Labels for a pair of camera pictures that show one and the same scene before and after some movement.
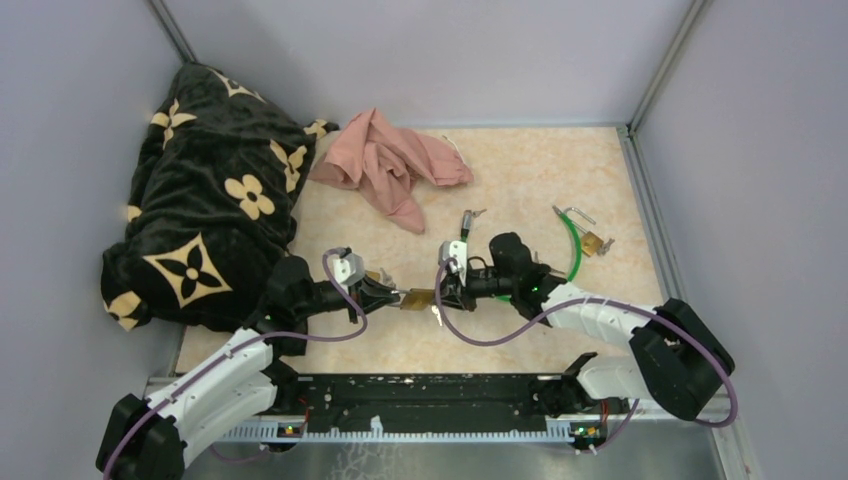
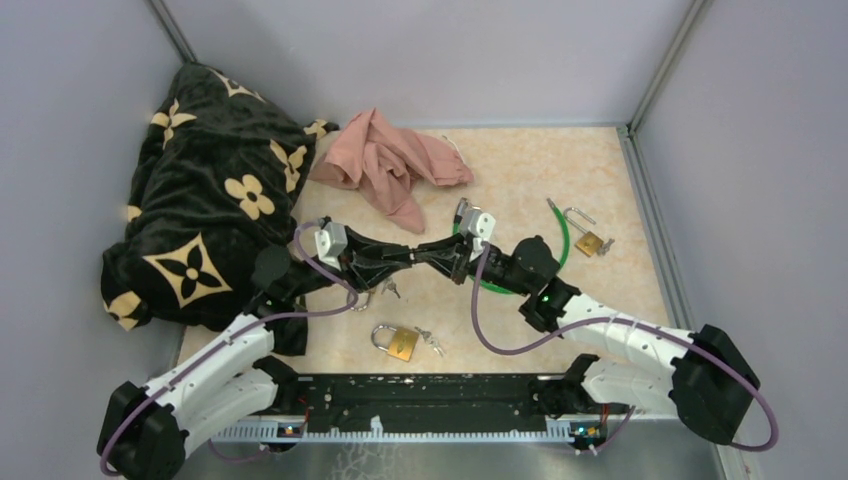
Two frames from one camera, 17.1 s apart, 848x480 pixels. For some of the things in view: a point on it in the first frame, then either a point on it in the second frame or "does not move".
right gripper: (463, 301) to (445, 245)
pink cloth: (385, 162) does not move
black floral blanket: (213, 195) does not move
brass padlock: (415, 298) to (403, 342)
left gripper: (371, 302) to (372, 271)
